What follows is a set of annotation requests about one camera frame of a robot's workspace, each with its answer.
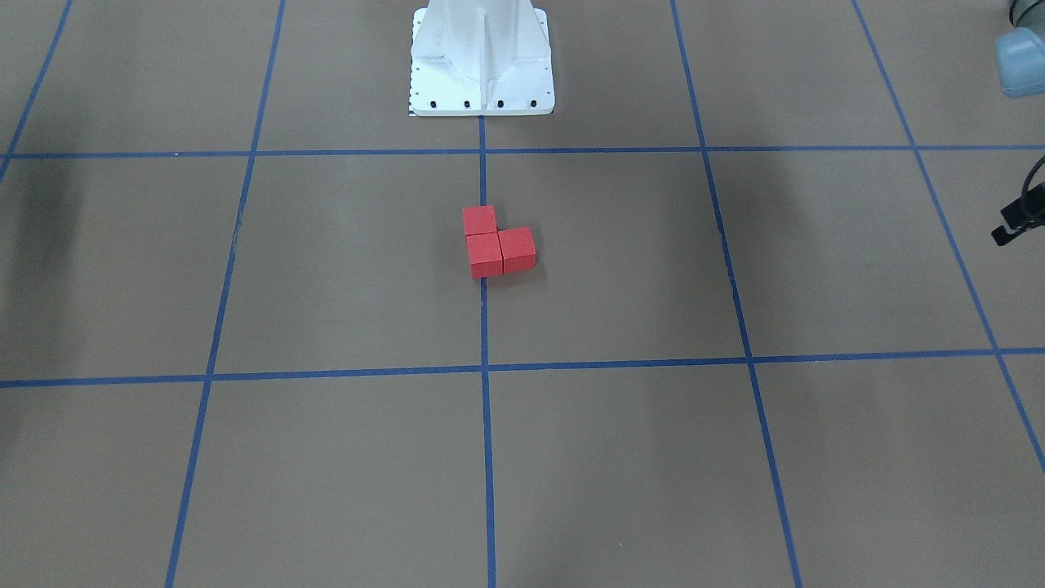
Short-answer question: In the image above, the red cube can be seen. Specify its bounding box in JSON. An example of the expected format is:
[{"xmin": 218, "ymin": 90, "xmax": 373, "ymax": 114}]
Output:
[
  {"xmin": 465, "ymin": 232, "xmax": 504, "ymax": 280},
  {"xmin": 460, "ymin": 205, "xmax": 500, "ymax": 238},
  {"xmin": 497, "ymin": 226, "xmax": 537, "ymax": 273}
]

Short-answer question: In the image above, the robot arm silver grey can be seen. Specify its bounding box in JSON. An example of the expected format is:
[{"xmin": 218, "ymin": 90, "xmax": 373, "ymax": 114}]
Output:
[{"xmin": 995, "ymin": 1, "xmax": 1044, "ymax": 98}]

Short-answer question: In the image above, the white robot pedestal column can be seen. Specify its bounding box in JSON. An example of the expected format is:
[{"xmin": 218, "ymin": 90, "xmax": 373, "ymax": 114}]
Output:
[{"xmin": 408, "ymin": 1, "xmax": 556, "ymax": 117}]

